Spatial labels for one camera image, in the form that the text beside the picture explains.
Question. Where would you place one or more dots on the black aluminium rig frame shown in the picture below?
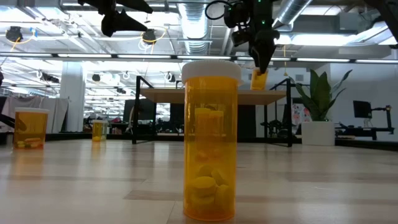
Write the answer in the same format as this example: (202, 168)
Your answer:
(68, 136)

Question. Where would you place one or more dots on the wooden shelf with black frame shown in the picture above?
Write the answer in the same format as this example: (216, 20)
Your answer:
(211, 96)

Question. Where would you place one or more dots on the linear ceiling light strip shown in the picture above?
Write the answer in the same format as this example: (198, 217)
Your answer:
(84, 55)
(25, 55)
(283, 59)
(323, 60)
(376, 61)
(203, 57)
(143, 56)

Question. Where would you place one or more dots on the large orange pill bottle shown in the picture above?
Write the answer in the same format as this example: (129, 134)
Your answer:
(258, 81)
(30, 124)

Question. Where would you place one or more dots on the white curtain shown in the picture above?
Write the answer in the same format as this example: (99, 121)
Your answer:
(56, 115)

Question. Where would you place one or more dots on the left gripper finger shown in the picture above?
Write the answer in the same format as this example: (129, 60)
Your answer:
(118, 23)
(136, 5)

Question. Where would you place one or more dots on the green plant in white pot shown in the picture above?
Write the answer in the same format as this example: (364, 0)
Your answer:
(317, 133)

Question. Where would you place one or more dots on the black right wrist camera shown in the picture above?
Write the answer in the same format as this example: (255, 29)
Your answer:
(237, 18)

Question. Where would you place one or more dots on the black low desk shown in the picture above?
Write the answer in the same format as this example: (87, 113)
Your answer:
(357, 130)

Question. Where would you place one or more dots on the black hanging spotlight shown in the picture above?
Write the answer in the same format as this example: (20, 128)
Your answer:
(14, 33)
(149, 36)

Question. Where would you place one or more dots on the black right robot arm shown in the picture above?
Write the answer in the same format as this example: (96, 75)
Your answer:
(387, 14)

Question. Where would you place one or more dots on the small bottles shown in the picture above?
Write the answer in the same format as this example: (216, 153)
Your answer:
(97, 132)

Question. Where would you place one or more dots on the small orange pill bottle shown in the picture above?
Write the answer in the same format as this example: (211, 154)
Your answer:
(210, 140)

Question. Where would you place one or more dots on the white column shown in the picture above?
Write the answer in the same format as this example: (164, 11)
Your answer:
(72, 99)

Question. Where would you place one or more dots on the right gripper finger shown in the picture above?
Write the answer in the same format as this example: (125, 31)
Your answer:
(265, 46)
(254, 54)

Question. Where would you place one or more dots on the black desk monitor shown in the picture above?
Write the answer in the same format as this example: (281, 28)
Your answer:
(362, 109)

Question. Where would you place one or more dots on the bright ceiling light panel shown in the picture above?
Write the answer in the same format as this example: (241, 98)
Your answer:
(317, 40)

